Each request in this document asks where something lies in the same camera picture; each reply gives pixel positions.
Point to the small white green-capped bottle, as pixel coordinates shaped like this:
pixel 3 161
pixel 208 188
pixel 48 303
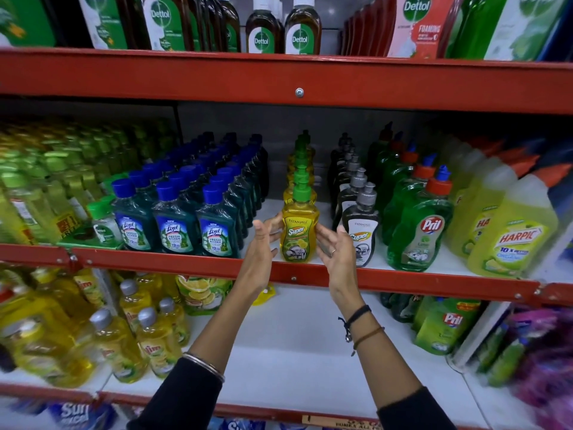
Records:
pixel 105 228

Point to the group of green refill pouches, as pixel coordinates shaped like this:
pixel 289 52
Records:
pixel 506 26

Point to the silver bangle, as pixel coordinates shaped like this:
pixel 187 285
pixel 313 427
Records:
pixel 206 365

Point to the yellow refill pouch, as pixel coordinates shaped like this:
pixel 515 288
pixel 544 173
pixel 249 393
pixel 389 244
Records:
pixel 265 296

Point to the red metal shelf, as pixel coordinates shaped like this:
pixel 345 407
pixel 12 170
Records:
pixel 286 353
pixel 224 76
pixel 179 263

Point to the light green spray bottles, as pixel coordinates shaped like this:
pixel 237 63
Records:
pixel 503 358

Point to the row of green dish liquid bottles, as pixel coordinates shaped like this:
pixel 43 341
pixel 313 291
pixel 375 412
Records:
pixel 416 237

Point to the person's right hand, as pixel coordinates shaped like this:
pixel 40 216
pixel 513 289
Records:
pixel 344 268

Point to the pile of pink purple packets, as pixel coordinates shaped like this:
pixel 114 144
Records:
pixel 546 367

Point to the row of pink refill pouches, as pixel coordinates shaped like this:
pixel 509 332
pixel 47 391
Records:
pixel 421 31

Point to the green pack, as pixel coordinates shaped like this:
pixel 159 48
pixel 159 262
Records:
pixel 27 20

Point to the person's left hand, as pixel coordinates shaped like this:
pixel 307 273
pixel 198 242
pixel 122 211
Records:
pixel 259 259

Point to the group of dark blue-capped bottles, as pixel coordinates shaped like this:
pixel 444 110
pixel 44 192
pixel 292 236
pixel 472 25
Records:
pixel 174 223

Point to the black sleeve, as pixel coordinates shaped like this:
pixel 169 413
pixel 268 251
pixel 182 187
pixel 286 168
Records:
pixel 416 411
pixel 179 398

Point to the shelf price label strip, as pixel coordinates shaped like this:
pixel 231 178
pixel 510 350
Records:
pixel 340 423

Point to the row of lime toilet cleaner bottles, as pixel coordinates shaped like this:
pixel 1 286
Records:
pixel 515 232

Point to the black left sleeve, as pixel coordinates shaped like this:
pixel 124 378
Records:
pixel 179 398

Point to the person's left thumb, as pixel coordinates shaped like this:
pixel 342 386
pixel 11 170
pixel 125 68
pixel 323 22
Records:
pixel 257 227

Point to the person's left forearm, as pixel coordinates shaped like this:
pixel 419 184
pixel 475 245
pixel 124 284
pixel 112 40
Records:
pixel 224 326

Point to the green dish soap refill pouch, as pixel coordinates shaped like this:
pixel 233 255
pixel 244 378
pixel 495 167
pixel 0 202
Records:
pixel 443 326

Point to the row of brown antiseptic bottles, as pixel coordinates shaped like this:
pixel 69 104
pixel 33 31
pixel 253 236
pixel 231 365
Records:
pixel 262 31

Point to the row of black grey-capped bottles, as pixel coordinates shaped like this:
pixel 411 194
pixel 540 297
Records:
pixel 360 232

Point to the person's right fingers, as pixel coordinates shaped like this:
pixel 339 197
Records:
pixel 327 241

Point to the white and green carton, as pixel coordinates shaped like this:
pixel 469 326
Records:
pixel 103 22

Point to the yellow dish soap pump bottle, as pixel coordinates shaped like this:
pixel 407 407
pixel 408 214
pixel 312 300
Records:
pixel 299 239

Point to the person's right forearm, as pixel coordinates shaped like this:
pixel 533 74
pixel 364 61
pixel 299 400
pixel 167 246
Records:
pixel 376 353

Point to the group of pale green bottles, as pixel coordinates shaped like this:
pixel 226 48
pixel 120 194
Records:
pixel 40 188

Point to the flat green box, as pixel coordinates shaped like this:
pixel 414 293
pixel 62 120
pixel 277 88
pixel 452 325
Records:
pixel 76 242

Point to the dark green bottles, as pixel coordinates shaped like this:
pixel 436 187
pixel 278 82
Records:
pixel 400 306

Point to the black right sleeve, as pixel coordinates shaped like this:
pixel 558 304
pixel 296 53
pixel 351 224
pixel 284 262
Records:
pixel 416 411

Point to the row of yellow green-capped bottles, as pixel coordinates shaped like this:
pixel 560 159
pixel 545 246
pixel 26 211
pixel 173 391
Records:
pixel 301 156

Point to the lime print refill pouch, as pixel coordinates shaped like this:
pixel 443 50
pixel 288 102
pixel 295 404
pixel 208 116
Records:
pixel 203 293

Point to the group of yellow grey-capped bottles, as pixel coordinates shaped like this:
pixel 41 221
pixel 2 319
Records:
pixel 67 335

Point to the blue detergent packet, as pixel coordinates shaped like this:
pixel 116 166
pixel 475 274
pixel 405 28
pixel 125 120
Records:
pixel 241 425
pixel 76 415

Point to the white shelf divider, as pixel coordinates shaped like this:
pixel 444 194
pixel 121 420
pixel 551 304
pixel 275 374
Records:
pixel 479 335

